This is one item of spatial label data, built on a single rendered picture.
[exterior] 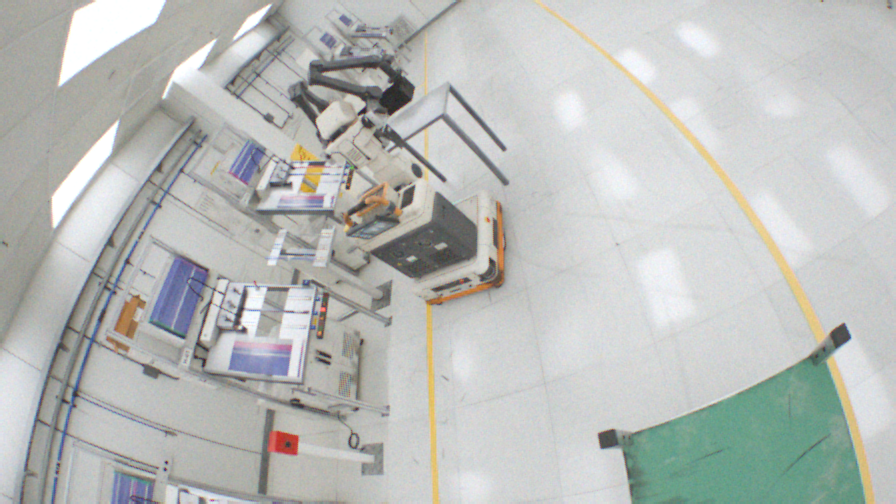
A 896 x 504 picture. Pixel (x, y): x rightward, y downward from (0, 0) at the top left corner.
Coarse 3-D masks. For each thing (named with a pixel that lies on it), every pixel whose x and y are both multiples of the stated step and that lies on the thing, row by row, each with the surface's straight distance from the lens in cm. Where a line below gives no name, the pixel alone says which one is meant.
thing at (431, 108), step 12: (444, 84) 268; (432, 96) 267; (444, 96) 251; (456, 96) 273; (408, 108) 285; (420, 108) 266; (432, 108) 250; (444, 108) 238; (468, 108) 278; (396, 120) 286; (408, 120) 266; (420, 120) 249; (432, 120) 236; (444, 120) 235; (480, 120) 284; (408, 132) 250; (456, 132) 241; (492, 132) 293; (408, 144) 308; (468, 144) 247; (420, 156) 314; (480, 156) 254; (432, 168) 320; (492, 168) 261; (444, 180) 329; (504, 180) 270
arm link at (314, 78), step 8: (312, 72) 203; (312, 80) 202; (320, 80) 202; (328, 80) 202; (336, 80) 204; (336, 88) 203; (344, 88) 202; (352, 88) 202; (360, 88) 203; (368, 88) 202; (376, 88) 203; (360, 96) 204; (376, 96) 200
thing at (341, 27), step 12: (336, 12) 815; (336, 24) 747; (348, 24) 777; (348, 36) 745; (360, 36) 745; (372, 36) 742; (384, 36) 735; (396, 36) 811; (384, 48) 784; (396, 48) 741; (408, 48) 818; (396, 60) 787; (408, 60) 749; (360, 72) 771
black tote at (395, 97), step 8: (408, 80) 235; (392, 88) 240; (400, 88) 221; (408, 88) 228; (384, 96) 244; (392, 96) 223; (400, 96) 222; (408, 96) 222; (384, 104) 227; (392, 104) 226; (400, 104) 226; (360, 112) 256; (392, 112) 230
